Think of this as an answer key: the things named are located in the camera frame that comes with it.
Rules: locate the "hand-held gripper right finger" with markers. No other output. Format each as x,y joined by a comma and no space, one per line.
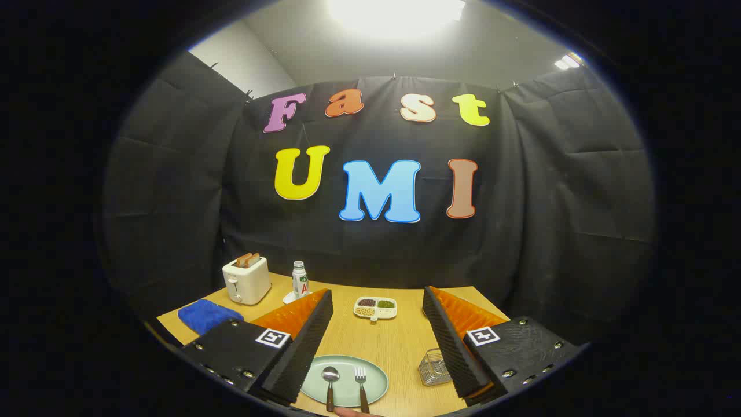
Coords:
454,347

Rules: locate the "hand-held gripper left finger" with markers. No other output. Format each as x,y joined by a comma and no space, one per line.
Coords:
301,353

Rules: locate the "pale green plate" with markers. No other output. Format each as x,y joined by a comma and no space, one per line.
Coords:
346,385

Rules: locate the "white square coaster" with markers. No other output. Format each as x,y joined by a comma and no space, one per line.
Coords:
289,299

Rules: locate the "white plastic bottle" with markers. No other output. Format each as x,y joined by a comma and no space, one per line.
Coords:
300,281

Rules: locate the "white divided dish with beans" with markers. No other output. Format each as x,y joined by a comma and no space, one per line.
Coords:
375,308

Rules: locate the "white toaster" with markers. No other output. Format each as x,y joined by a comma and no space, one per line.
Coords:
248,285

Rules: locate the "blue cloth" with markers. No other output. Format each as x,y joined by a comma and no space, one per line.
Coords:
205,315

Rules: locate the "brown toast slice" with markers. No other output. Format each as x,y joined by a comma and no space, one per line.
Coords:
255,260
242,259

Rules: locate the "ceiling light panel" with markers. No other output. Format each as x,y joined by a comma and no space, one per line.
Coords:
567,61
396,14

